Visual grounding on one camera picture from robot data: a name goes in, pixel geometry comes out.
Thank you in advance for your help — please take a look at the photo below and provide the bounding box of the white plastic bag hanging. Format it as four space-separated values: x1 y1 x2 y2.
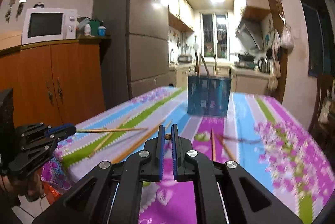
280 25 294 50

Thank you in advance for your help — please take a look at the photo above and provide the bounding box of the wooden chopstick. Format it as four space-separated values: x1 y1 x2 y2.
111 119 165 164
165 120 172 141
195 50 199 76
214 53 218 76
76 128 149 133
216 135 236 161
88 115 130 158
199 54 210 76
211 128 216 162

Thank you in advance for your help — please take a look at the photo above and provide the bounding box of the white medicine bottle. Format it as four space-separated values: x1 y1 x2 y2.
84 23 91 36

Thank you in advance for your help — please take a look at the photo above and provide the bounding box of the dark curtained window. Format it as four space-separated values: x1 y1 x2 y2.
300 0 334 77

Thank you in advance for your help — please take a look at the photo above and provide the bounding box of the silver toaster oven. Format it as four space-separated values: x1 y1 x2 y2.
178 55 193 63

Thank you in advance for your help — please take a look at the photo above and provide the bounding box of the person left hand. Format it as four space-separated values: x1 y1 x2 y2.
1 171 44 202

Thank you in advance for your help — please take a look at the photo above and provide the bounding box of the orange wooden cabinet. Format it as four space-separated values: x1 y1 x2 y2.
1 38 111 126

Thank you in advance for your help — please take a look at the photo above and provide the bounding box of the green cup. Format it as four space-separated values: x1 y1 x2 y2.
89 20 101 36

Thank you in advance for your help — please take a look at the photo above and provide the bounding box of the wooden chair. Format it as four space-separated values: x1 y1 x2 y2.
308 75 334 133

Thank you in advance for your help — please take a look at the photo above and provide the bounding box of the blue lid jar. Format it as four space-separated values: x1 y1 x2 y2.
98 26 106 37

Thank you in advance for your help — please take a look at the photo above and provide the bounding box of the floral striped tablecloth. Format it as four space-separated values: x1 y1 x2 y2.
42 87 334 223

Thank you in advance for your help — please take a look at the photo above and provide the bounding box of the steel electric kettle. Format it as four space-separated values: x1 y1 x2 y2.
257 58 270 74

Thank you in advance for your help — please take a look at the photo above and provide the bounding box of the kitchen window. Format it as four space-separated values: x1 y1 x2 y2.
201 13 228 59

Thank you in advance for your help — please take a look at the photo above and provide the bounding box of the black wok pan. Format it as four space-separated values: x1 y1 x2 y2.
237 53 255 62

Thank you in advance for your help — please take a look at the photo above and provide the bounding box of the range hood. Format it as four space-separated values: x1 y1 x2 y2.
236 18 264 52

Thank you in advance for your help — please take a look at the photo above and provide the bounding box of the white microwave oven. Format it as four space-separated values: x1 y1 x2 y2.
21 8 77 45

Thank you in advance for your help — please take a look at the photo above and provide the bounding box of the grey refrigerator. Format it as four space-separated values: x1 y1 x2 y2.
92 0 169 109

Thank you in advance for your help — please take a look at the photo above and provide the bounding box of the blue perforated utensil holder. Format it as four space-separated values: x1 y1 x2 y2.
187 75 231 117

